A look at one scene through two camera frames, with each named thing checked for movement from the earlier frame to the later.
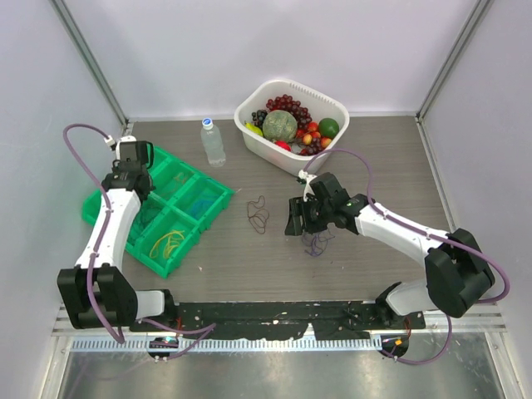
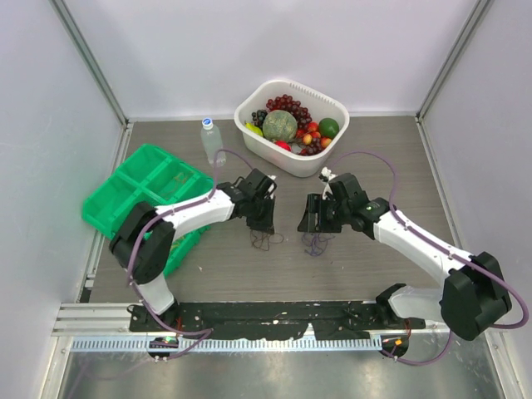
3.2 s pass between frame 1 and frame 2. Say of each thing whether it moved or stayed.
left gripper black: moved
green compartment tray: stayed
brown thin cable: moved
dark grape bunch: stayed
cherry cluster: stayed
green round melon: stayed
